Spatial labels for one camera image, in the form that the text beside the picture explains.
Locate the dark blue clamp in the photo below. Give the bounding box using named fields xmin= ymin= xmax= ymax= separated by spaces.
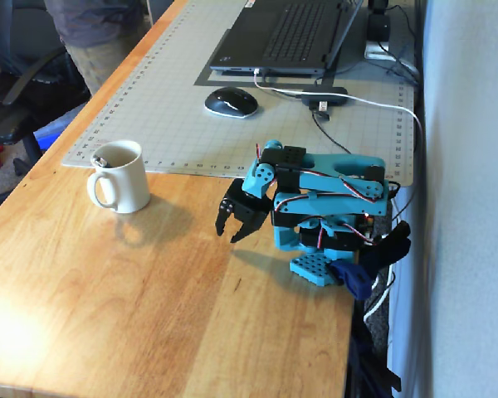
xmin=330 ymin=259 xmax=375 ymax=302

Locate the dark gray laptop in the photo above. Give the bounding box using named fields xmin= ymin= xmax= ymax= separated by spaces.
xmin=209 ymin=0 xmax=364 ymax=78

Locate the black office chair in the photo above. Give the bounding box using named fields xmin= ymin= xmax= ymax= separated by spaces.
xmin=0 ymin=0 xmax=91 ymax=213

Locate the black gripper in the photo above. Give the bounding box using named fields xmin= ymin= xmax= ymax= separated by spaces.
xmin=214 ymin=179 xmax=273 ymax=244

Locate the black stand with silver base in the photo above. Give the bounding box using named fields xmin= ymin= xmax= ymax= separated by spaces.
xmin=364 ymin=0 xmax=396 ymax=61

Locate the black usb hub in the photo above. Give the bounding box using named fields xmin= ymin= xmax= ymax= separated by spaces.
xmin=300 ymin=86 xmax=349 ymax=107

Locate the black computer mouse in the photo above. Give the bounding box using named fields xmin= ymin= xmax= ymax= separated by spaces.
xmin=203 ymin=86 xmax=260 ymax=120

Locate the robot controller board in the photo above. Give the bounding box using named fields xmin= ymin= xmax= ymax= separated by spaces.
xmin=359 ymin=213 xmax=378 ymax=242

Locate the black cable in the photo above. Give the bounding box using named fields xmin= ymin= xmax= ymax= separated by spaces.
xmin=310 ymin=108 xmax=402 ymax=202

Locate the gray gridded cutting mat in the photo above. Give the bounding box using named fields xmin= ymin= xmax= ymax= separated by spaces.
xmin=61 ymin=0 xmax=416 ymax=188

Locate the white cable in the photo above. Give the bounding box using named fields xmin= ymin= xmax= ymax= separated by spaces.
xmin=253 ymin=68 xmax=425 ymax=324

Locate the person in khaki trousers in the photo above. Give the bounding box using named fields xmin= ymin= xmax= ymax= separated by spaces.
xmin=43 ymin=0 xmax=153 ymax=97

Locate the white ceramic mug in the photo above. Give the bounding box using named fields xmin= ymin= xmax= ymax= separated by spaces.
xmin=85 ymin=139 xmax=152 ymax=215

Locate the blue plastic bin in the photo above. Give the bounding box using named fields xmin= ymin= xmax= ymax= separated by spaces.
xmin=32 ymin=103 xmax=84 ymax=153

